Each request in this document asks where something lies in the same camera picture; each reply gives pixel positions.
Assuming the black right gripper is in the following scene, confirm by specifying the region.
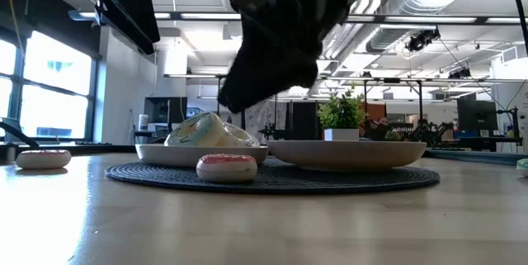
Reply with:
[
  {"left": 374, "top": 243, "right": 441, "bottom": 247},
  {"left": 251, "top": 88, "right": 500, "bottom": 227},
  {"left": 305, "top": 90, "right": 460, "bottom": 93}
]
[{"left": 217, "top": 0, "right": 375, "bottom": 114}]

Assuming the white bowl with food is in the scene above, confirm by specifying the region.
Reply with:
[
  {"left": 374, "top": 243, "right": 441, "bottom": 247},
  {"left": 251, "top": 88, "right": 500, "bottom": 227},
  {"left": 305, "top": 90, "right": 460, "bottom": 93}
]
[{"left": 196, "top": 153, "right": 259, "bottom": 184}]

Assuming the small pink frosted donut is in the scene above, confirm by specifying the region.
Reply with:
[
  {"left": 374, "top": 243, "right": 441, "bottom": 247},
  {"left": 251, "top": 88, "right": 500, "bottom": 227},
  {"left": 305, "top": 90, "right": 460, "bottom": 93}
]
[{"left": 15, "top": 149, "right": 73, "bottom": 171}]

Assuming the green plant white pot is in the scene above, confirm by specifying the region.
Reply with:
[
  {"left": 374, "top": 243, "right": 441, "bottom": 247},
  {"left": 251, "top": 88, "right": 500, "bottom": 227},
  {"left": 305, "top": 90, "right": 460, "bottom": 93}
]
[{"left": 316, "top": 85, "right": 368, "bottom": 141}]

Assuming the black computer monitor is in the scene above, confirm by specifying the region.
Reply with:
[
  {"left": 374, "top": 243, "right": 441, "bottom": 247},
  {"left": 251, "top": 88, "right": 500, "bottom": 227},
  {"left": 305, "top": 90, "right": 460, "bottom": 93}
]
[
  {"left": 456, "top": 98, "right": 499, "bottom": 132},
  {"left": 144, "top": 96, "right": 189, "bottom": 125}
]

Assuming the white round plate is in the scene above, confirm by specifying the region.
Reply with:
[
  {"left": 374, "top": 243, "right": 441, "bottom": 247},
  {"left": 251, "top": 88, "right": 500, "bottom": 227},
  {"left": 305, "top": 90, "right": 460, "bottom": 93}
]
[{"left": 134, "top": 144, "right": 270, "bottom": 168}]

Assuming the beige round plate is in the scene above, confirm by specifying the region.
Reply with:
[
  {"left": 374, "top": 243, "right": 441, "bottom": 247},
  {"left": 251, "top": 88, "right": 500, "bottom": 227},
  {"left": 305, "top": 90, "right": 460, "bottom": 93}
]
[{"left": 266, "top": 140, "right": 428, "bottom": 173}]

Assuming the orange panel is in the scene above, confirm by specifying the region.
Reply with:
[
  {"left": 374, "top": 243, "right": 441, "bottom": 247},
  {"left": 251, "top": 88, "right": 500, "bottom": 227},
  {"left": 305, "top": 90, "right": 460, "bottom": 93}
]
[{"left": 365, "top": 102, "right": 388, "bottom": 122}]

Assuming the black round woven placemat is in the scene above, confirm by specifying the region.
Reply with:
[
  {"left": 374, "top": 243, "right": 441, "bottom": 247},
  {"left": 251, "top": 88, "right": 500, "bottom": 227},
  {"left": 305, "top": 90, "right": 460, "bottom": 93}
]
[{"left": 104, "top": 156, "right": 441, "bottom": 195}]

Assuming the person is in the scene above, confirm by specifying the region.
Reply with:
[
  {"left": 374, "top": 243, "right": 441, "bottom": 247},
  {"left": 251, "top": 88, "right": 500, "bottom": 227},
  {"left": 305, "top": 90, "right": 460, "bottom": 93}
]
[{"left": 370, "top": 116, "right": 391, "bottom": 140}]

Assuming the black metal stand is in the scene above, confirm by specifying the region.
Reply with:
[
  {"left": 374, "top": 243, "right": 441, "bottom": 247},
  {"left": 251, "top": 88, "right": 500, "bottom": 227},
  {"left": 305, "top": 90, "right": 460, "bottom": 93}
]
[{"left": 361, "top": 78, "right": 425, "bottom": 142}]

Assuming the black window frame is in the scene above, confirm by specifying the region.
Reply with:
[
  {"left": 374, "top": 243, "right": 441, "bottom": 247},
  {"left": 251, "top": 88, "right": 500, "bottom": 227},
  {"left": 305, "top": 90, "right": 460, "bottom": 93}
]
[{"left": 0, "top": 25, "right": 100, "bottom": 144}]

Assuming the black aluminium table frame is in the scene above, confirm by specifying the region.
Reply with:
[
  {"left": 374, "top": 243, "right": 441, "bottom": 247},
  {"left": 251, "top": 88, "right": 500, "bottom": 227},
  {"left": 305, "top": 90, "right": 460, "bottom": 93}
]
[{"left": 0, "top": 0, "right": 528, "bottom": 166}]

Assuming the black hanging camera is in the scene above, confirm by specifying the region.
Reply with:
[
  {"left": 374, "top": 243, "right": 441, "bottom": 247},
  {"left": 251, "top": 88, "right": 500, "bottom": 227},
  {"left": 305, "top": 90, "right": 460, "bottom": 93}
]
[
  {"left": 448, "top": 66, "right": 473, "bottom": 80},
  {"left": 406, "top": 28, "right": 441, "bottom": 54}
]

